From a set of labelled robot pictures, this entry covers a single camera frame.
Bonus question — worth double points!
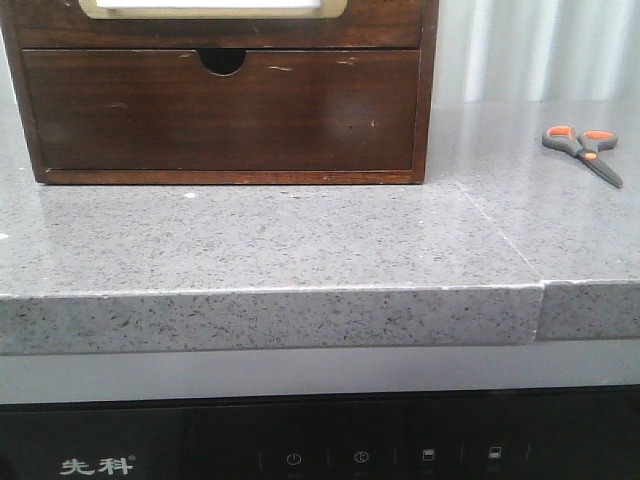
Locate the grey orange scissors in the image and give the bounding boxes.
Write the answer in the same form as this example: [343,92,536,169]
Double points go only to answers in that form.
[542,125,624,189]

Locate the black appliance control panel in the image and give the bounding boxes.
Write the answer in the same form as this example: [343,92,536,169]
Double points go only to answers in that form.
[1,386,639,479]

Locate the dark wooden drawer cabinet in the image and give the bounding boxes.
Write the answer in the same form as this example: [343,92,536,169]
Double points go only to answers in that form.
[1,0,439,184]

